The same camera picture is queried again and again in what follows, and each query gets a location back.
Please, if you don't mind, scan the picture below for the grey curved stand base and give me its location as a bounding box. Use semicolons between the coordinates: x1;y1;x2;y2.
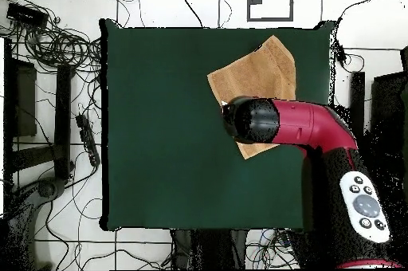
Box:
7;176;69;270

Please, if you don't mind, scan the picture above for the black power strip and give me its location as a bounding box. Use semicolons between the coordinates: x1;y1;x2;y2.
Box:
75;113;101;168

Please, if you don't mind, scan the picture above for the black cable connector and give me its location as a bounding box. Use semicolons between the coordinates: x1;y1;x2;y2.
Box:
334;42;348;65

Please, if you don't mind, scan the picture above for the grey square floor frame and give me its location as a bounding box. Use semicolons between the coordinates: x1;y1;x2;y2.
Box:
246;0;295;22

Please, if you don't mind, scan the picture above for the coiled black cable bundle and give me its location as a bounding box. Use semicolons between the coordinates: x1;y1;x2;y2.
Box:
18;20;103;73

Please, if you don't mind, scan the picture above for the black metal frame stand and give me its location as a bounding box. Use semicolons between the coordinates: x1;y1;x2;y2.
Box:
349;45;408;170
2;37;77;189

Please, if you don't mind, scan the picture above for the long black cable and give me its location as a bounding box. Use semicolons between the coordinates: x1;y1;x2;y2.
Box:
172;0;205;29

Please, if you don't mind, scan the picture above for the dark green table cloth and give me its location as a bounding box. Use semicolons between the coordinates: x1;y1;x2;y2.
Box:
98;18;335;232

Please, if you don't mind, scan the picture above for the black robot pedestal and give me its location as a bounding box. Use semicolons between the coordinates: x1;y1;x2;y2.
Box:
170;229;249;270

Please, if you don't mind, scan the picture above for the orange terry towel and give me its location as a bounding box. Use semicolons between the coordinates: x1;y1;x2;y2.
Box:
206;34;297;160

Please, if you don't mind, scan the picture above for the black flat box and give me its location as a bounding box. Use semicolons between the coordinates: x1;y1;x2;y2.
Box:
6;2;49;29

